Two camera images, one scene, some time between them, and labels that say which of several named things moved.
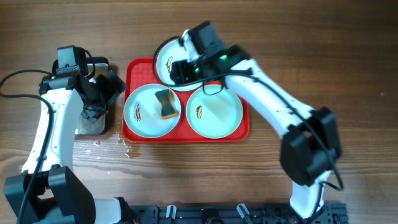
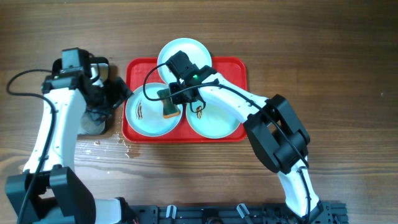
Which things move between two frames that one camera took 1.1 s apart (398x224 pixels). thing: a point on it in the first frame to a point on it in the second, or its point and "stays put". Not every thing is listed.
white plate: (142, 112) stays put
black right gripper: (185, 74) to (176, 99)
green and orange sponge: (166, 98) stays put
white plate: (216, 116) stays put
